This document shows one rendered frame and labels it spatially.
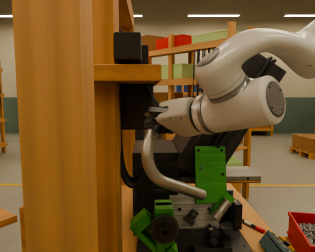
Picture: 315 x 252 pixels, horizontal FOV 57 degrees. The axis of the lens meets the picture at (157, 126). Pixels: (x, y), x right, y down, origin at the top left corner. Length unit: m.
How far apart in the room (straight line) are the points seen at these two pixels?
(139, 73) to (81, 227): 0.39
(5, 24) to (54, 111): 11.11
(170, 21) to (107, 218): 9.65
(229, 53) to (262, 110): 0.11
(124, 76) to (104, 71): 0.05
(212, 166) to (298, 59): 0.64
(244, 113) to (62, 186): 0.31
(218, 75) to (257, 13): 10.39
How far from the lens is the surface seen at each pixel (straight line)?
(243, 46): 0.50
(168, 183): 0.74
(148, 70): 0.70
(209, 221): 1.14
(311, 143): 7.14
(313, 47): 0.56
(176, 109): 0.61
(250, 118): 0.51
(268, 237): 1.21
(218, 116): 0.54
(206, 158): 1.10
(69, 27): 0.42
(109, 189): 0.84
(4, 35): 11.47
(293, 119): 11.11
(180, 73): 4.31
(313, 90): 11.35
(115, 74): 0.70
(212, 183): 1.11
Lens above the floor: 1.48
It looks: 7 degrees down
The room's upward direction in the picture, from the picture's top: straight up
